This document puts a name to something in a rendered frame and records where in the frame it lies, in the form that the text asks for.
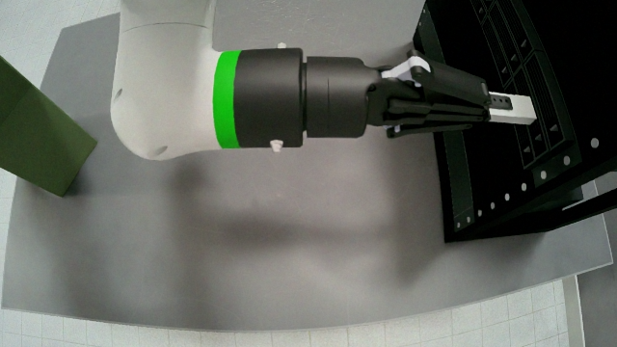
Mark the black server rack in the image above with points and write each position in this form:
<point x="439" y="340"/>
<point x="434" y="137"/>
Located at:
<point x="563" y="55"/>

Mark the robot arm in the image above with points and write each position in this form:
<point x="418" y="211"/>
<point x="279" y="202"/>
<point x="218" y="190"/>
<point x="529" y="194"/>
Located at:
<point x="173" y="94"/>

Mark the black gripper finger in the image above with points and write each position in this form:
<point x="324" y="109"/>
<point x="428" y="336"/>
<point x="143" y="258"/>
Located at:
<point x="398" y="125"/>
<point x="444" y="80"/>

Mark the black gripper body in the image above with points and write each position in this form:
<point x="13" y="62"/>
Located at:
<point x="344" y="96"/>

